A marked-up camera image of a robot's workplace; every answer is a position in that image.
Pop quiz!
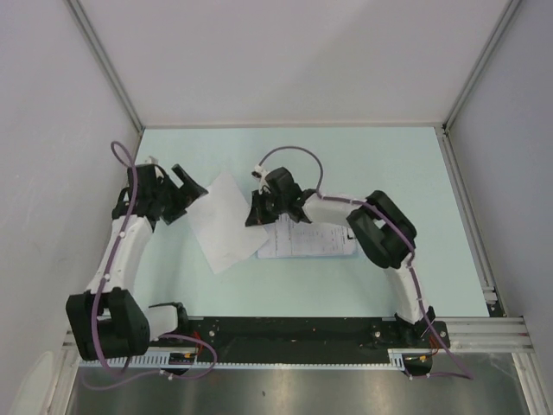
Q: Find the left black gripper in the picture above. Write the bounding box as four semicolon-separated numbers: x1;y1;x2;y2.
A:
152;165;207;225

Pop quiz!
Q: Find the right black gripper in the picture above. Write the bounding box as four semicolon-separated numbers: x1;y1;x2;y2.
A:
246;188;288;227

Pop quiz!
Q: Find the light blue clipboard folder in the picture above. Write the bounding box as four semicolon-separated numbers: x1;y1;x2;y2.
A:
257;214;359;260

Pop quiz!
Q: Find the white paper sheet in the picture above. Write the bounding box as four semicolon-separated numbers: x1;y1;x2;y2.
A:
187;171;269;274

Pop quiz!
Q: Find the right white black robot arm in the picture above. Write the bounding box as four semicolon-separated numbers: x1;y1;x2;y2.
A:
245;165;435;347

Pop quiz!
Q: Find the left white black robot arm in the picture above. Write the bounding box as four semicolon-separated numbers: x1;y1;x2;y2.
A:
66;163;208;361

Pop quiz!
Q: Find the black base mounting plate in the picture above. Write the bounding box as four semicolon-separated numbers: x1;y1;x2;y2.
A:
142;316;451;365

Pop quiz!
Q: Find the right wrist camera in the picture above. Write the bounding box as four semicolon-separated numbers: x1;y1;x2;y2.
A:
251;164;270;183

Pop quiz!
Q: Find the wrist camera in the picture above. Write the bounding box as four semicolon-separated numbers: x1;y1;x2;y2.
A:
144;156;165;176
251;164;270;183

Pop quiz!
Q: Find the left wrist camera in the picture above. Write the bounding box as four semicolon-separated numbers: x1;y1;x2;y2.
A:
144;156;165;176

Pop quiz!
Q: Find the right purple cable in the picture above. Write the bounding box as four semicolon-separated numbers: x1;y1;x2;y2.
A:
257;146;474;380

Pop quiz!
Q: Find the purple cable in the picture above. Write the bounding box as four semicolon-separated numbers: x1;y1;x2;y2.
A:
81;140;218;393
257;146;474;380

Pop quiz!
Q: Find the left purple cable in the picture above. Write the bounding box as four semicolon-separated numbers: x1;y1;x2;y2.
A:
81;140;218;393

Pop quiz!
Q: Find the white slotted cable duct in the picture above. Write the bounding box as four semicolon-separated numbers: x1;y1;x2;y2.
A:
79;348;410;371

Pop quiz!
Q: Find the right aluminium side rail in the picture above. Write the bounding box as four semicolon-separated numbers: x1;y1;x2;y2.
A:
435;126;505;317

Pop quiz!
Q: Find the left aluminium corner post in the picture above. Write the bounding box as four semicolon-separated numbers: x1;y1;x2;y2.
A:
64;0;144;137

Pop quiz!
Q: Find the aluminium corner post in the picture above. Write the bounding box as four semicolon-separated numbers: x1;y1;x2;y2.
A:
64;0;144;137
442;0;524;133

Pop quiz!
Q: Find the aluminium front rail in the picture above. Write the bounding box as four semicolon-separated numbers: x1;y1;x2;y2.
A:
62;315;531;352

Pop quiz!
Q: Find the right aluminium corner post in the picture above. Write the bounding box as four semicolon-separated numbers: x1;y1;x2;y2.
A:
442;0;524;133

